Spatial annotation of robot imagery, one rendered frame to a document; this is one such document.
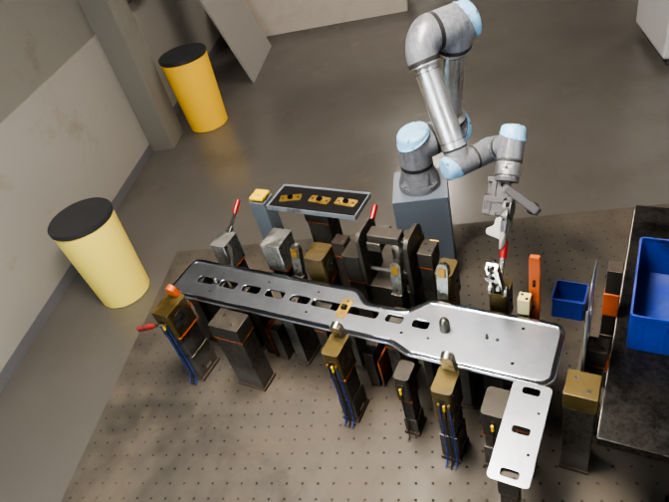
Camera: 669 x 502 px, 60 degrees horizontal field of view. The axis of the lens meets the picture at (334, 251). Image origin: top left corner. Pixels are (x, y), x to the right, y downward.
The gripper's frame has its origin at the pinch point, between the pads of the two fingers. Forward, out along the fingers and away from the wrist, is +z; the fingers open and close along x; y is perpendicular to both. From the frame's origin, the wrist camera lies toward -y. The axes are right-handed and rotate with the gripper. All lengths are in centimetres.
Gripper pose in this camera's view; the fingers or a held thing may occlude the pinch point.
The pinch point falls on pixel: (504, 245)
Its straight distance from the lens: 178.2
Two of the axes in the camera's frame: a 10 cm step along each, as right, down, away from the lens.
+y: -8.8, -1.4, 4.6
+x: -4.6, -0.2, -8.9
